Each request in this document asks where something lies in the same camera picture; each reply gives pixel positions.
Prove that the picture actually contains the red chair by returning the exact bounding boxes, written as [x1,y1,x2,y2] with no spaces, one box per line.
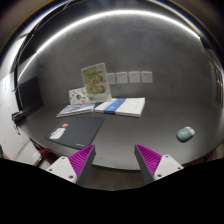
[39,148,59,164]

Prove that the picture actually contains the black mouse pad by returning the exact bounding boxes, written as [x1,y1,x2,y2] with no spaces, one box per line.
[46,116,104,150]

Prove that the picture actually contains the grey magazine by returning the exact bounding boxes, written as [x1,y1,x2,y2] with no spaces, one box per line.
[57,103,95,117]

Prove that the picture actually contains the white wall socket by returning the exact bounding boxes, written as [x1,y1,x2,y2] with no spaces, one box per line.
[116,72,128,84]
[107,73,116,84]
[141,71,153,83]
[129,71,141,83]

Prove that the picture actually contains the white book with blue band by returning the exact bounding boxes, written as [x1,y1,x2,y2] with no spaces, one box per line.
[94,98,145,118]

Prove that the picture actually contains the black monitor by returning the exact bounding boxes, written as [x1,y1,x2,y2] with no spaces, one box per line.
[19,77,43,116]

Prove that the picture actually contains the green food poster stand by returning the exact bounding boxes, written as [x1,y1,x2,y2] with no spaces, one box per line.
[81,63,112,103]

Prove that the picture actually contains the green white computer mouse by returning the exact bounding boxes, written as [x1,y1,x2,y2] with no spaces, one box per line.
[177,127,195,142]

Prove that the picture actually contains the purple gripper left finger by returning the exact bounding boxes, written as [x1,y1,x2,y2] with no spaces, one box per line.
[47,145,96,187]

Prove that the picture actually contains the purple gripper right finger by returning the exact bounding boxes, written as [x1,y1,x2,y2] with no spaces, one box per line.
[134,144,183,184]

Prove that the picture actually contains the small illustrated card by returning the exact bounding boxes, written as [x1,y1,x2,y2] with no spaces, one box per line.
[69,87,89,104]

